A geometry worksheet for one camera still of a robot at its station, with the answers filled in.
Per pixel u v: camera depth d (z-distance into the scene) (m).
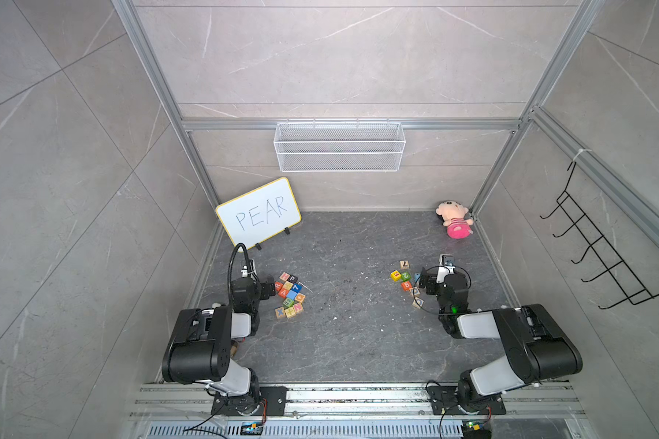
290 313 0.89
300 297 0.93
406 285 0.98
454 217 1.11
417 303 0.91
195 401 0.75
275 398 0.73
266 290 0.86
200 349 0.46
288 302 0.90
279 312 0.90
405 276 0.98
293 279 0.98
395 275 0.98
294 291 0.95
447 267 0.79
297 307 0.90
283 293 0.93
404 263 1.01
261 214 1.03
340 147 1.01
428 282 0.84
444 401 0.73
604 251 0.67
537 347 0.45
